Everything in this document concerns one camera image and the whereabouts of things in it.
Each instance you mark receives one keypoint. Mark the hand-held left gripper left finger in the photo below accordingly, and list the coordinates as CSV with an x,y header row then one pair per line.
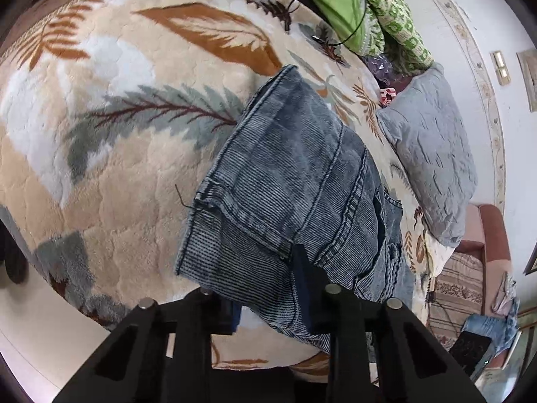
x,y
218,319

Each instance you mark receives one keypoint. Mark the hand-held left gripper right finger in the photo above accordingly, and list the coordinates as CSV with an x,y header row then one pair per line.
x,y
310,294

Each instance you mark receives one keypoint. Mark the grey denim pants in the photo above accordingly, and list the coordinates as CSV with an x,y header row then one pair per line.
x,y
293,176

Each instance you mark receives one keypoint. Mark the blue denim garment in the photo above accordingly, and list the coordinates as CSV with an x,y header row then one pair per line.
x,y
486,323

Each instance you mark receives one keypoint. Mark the striped floral sofa cover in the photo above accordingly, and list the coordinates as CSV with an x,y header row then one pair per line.
x,y
457,294

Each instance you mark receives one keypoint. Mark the white garment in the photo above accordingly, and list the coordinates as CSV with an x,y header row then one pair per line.
x,y
505,294

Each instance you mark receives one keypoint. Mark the cream pillow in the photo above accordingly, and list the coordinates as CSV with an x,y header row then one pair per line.
x,y
438,256

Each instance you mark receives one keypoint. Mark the pink sofa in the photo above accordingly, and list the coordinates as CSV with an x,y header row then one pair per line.
x,y
495,226

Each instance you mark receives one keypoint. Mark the grey quilted pillow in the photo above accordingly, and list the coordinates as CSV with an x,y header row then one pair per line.
x,y
428,155

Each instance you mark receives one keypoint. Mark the leaf-print fleece blanket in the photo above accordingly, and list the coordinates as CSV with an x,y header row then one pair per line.
x,y
126,134

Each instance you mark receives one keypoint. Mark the red white packet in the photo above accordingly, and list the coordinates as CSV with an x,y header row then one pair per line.
x,y
388,95

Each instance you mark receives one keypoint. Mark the purple plastic bag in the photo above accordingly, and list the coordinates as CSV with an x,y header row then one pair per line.
x,y
379,67

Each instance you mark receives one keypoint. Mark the green checkered quilt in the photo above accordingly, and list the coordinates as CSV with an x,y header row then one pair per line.
x,y
344,4

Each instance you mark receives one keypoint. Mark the large framed wall picture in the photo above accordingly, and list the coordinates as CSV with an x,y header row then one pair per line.
x,y
533,260

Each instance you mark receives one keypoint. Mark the beige wall switch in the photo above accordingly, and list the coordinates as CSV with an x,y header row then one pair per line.
x,y
504,76
498,58

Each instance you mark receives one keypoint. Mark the framed wall plaque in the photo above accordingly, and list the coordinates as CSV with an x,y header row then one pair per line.
x,y
529,79

